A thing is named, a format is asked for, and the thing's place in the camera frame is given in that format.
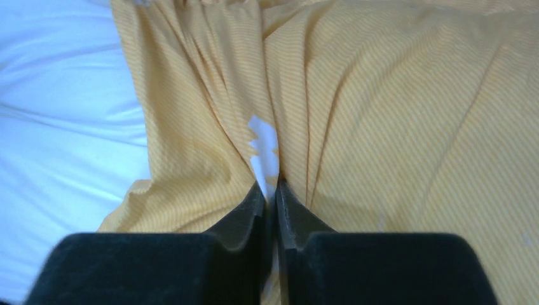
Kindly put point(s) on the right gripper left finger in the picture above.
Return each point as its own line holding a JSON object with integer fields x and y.
{"x": 226, "y": 264}

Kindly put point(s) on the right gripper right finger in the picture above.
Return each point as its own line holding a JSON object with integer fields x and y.
{"x": 319, "y": 265}

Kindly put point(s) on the white pillow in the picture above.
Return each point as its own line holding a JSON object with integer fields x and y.
{"x": 72, "y": 131}

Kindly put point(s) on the orange Mickey Mouse pillowcase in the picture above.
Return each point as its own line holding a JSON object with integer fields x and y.
{"x": 381, "y": 116}

